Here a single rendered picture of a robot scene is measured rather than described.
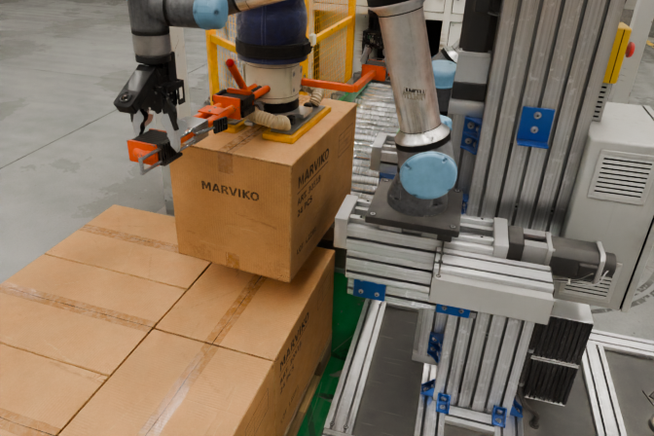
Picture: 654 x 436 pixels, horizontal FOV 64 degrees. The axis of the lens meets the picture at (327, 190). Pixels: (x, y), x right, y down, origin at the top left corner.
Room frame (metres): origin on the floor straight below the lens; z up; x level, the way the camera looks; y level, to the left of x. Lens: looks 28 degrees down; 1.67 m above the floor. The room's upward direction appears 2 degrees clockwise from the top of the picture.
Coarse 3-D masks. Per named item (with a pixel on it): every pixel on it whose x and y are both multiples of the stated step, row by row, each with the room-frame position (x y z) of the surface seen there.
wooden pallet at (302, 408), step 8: (328, 344) 1.63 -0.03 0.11; (328, 352) 1.64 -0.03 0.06; (320, 360) 1.54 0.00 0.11; (328, 360) 1.64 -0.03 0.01; (320, 368) 1.54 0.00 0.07; (312, 376) 1.44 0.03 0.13; (320, 376) 1.54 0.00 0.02; (312, 384) 1.50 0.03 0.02; (304, 392) 1.35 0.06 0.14; (312, 392) 1.46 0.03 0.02; (304, 400) 1.42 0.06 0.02; (296, 408) 1.28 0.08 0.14; (304, 408) 1.38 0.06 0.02; (296, 416) 1.35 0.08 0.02; (304, 416) 1.36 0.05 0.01; (288, 424) 1.21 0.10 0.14; (296, 424) 1.31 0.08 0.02; (288, 432) 1.28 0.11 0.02; (296, 432) 1.28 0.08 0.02
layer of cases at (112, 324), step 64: (64, 256) 1.57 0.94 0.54; (128, 256) 1.59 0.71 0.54; (320, 256) 1.63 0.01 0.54; (0, 320) 1.23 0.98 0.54; (64, 320) 1.24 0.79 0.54; (128, 320) 1.25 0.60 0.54; (192, 320) 1.26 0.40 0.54; (256, 320) 1.27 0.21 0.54; (320, 320) 1.52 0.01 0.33; (0, 384) 0.98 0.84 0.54; (64, 384) 0.99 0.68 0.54; (128, 384) 1.00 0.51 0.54; (192, 384) 1.01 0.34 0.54; (256, 384) 1.02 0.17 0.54
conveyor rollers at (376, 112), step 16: (368, 96) 3.60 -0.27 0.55; (384, 96) 3.64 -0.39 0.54; (368, 112) 3.31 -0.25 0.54; (384, 112) 3.29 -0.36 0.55; (368, 128) 3.03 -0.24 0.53; (384, 128) 3.00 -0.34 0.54; (368, 144) 2.75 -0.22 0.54; (368, 160) 2.56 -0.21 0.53; (352, 176) 2.32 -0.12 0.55; (368, 176) 2.32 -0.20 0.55; (352, 192) 2.15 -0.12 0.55; (368, 192) 2.19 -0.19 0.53
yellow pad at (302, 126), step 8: (304, 104) 1.68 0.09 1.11; (320, 104) 1.77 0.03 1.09; (312, 112) 1.67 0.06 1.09; (320, 112) 1.69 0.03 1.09; (328, 112) 1.73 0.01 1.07; (296, 120) 1.59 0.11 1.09; (304, 120) 1.59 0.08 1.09; (312, 120) 1.61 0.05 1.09; (272, 128) 1.50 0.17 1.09; (296, 128) 1.51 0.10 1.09; (304, 128) 1.53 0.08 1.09; (264, 136) 1.47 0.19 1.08; (272, 136) 1.47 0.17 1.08; (280, 136) 1.46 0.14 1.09; (288, 136) 1.46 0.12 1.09; (296, 136) 1.47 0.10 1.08
